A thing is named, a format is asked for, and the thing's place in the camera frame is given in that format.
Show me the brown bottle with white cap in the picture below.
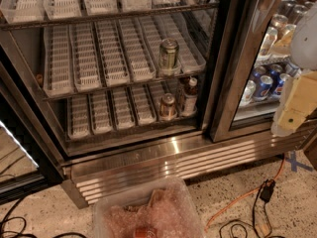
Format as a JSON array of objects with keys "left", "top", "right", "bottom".
[{"left": 180, "top": 77, "right": 198, "bottom": 116}]

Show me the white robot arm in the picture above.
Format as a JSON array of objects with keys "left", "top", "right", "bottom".
[{"left": 270, "top": 4, "right": 317, "bottom": 137}]

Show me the glass fridge door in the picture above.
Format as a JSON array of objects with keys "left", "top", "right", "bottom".
[{"left": 211, "top": 0, "right": 316, "bottom": 141}]

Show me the silver can upper shelf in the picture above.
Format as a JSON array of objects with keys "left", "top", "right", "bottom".
[{"left": 270, "top": 14, "right": 288, "bottom": 33}]

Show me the bronze can on bottom shelf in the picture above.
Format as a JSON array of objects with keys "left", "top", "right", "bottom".
[{"left": 159, "top": 93, "right": 176, "bottom": 120}]

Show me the green can on middle shelf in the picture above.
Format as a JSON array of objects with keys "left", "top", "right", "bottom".
[{"left": 158, "top": 38, "right": 179, "bottom": 76}]

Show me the white shelf tray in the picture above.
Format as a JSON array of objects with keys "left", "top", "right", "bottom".
[
  {"left": 112, "top": 88, "right": 135, "bottom": 130},
  {"left": 95, "top": 21, "right": 130, "bottom": 86},
  {"left": 67, "top": 95, "right": 90, "bottom": 140},
  {"left": 131, "top": 85, "right": 157, "bottom": 125},
  {"left": 89, "top": 92, "right": 113, "bottom": 134},
  {"left": 69, "top": 23, "right": 102, "bottom": 92},
  {"left": 119, "top": 19, "right": 156, "bottom": 81},
  {"left": 44, "top": 26, "right": 73, "bottom": 97}
]

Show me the stainless steel fridge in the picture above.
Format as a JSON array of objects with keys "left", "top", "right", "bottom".
[{"left": 0, "top": 0, "right": 316, "bottom": 207}]

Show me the white shelf tray bottom left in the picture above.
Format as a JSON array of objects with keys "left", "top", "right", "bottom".
[{"left": 67, "top": 95, "right": 90, "bottom": 140}]

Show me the white shelf tray leftmost middle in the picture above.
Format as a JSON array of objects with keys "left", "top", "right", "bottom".
[{"left": 44, "top": 26, "right": 73, "bottom": 97}]

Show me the blue pepsi can right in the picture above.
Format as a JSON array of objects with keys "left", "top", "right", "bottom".
[{"left": 271, "top": 73, "right": 289, "bottom": 97}]

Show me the blue pepsi can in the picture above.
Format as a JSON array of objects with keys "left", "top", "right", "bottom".
[
  {"left": 251, "top": 66, "right": 266, "bottom": 81},
  {"left": 253, "top": 75, "right": 273, "bottom": 101},
  {"left": 271, "top": 73, "right": 289, "bottom": 97}
]

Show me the blue pepsi can front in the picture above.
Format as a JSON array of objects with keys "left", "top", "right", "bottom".
[{"left": 253, "top": 75, "right": 273, "bottom": 101}]

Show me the blue pepsi can rear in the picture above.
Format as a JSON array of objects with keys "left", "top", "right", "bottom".
[{"left": 251, "top": 66, "right": 266, "bottom": 81}]

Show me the white can behind door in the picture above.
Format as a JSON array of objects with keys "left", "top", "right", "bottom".
[{"left": 240, "top": 80, "right": 256, "bottom": 106}]

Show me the blue tape cross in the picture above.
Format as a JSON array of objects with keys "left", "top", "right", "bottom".
[{"left": 286, "top": 151, "right": 313, "bottom": 173}]

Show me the black power adapter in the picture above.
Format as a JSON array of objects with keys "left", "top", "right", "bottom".
[{"left": 260, "top": 179, "right": 275, "bottom": 203}]

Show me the clear plastic bin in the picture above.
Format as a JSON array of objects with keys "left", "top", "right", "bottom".
[{"left": 93, "top": 177, "right": 205, "bottom": 238}]

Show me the red cola can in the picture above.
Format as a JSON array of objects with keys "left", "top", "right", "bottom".
[{"left": 134, "top": 227, "right": 157, "bottom": 238}]

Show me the black cable right floor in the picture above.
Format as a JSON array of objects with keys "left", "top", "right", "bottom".
[{"left": 218, "top": 181, "right": 286, "bottom": 238}]

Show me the black cable floor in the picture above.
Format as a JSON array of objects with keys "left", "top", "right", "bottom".
[
  {"left": 0, "top": 195, "right": 87, "bottom": 238},
  {"left": 218, "top": 181, "right": 286, "bottom": 238}
]

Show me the black cable left floor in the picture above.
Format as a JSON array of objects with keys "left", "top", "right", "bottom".
[{"left": 0, "top": 195, "right": 87, "bottom": 238}]

